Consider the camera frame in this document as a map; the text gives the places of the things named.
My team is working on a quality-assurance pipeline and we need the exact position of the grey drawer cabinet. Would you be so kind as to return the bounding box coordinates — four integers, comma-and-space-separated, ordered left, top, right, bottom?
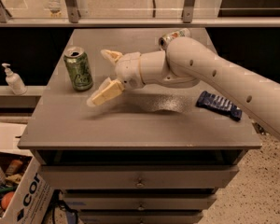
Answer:
17, 27, 263, 224

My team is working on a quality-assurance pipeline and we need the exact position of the top drawer knob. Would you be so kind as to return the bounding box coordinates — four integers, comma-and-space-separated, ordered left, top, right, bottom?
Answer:
135, 178, 145, 189

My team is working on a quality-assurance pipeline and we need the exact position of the orange ball in box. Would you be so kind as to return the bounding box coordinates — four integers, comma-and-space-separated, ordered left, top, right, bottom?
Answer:
1, 191, 15, 210

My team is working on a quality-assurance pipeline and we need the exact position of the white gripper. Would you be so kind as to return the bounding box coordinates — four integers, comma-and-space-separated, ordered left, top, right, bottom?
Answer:
87, 49, 144, 107

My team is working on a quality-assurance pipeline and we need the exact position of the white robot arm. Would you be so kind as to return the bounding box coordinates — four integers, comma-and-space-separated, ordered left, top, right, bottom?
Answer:
87, 37, 280, 141

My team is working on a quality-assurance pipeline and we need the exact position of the drawer knob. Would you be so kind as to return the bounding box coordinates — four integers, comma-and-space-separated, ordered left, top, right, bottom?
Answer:
135, 178, 145, 189
137, 203, 146, 211

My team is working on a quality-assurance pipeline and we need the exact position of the metal window frame rail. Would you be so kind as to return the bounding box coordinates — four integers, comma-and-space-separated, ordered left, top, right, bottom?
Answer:
0, 0, 280, 27

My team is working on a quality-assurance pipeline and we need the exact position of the white cardboard box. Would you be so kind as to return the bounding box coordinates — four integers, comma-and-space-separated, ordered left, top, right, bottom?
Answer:
0, 122, 53, 224

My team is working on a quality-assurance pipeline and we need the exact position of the white pump bottle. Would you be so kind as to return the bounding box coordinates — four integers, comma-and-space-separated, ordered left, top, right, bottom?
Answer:
2, 63, 27, 95

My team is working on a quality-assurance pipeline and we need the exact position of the blue snack bag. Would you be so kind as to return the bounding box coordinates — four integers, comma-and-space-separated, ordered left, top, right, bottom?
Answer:
196, 91, 242, 121

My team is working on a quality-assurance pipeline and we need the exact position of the white and green soda can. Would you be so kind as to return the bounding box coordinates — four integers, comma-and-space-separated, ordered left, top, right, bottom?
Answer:
159, 28, 190, 50

